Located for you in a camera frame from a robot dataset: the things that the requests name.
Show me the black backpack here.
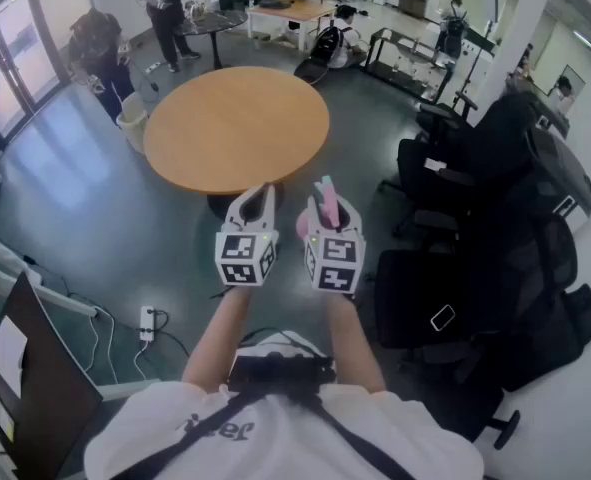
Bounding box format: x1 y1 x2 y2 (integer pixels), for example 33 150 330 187
293 24 347 86

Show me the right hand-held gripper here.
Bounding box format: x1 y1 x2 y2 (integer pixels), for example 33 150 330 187
302 195 367 295

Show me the person's white t-shirt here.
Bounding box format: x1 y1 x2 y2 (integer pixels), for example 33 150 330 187
83 378 486 480

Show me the pink spray bottle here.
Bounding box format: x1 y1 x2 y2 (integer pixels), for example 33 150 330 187
295 174 345 242

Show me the rectangular wooden table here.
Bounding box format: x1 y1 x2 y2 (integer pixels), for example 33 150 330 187
246 0 338 53

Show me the black cable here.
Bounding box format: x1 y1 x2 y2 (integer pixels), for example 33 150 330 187
152 309 192 360

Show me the glass door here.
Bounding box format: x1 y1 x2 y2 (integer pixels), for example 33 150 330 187
0 0 94 150

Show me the black chest pack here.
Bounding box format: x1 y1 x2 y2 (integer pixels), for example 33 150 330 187
226 350 337 395

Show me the black stand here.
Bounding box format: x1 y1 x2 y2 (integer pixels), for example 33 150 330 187
452 17 497 115

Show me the white paper sheet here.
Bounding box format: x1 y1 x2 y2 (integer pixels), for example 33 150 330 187
0 314 29 400

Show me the person's right forearm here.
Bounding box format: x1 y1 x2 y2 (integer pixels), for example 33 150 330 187
323 291 389 395

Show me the black padded office chair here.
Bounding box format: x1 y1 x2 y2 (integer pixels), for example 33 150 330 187
378 90 539 242

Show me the person's left forearm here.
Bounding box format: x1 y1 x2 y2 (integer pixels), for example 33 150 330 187
181 284 256 395

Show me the dark brown board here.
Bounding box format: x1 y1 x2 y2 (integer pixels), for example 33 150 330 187
0 271 105 480

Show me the black round table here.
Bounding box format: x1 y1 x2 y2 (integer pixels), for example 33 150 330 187
173 8 249 71

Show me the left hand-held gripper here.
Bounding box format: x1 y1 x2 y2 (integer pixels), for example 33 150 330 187
214 183 280 288

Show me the black frame glass table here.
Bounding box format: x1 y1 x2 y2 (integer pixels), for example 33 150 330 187
362 26 457 103

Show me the brown cabinet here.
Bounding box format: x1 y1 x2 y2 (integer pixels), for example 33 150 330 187
397 0 430 19

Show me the black grey gaming chair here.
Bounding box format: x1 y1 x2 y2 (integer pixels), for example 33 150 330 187
523 126 591 219

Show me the white power strip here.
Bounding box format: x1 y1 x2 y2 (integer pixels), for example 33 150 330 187
139 305 157 343

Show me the white cable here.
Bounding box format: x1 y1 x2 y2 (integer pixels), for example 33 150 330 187
81 305 120 385

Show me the black mesh office chair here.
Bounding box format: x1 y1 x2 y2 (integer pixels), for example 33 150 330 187
373 211 591 452

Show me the round wooden table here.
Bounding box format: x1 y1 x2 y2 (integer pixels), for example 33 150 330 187
142 65 331 195

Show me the white waste bin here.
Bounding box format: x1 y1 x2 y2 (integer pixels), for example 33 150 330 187
115 91 151 156

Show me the white-edged smartphone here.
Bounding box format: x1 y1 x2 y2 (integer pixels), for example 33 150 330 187
429 303 458 333

